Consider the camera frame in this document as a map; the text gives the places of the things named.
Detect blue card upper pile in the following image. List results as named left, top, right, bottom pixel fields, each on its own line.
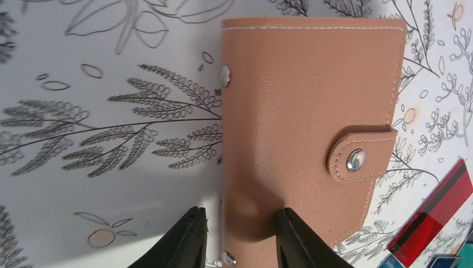
left=377, top=255, right=404, bottom=268

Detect red card near wallet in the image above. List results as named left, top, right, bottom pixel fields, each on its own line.
left=387, top=159, right=472, bottom=267

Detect tan leather card holder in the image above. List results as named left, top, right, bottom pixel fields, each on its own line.
left=221, top=17, right=407, bottom=267

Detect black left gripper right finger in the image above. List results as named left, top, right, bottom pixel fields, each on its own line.
left=276, top=208, right=353, bottom=268

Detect floral patterned table mat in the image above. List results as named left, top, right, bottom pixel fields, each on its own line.
left=1, top=1, right=472, bottom=267

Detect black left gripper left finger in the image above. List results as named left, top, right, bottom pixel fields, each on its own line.
left=129, top=206, right=207, bottom=268

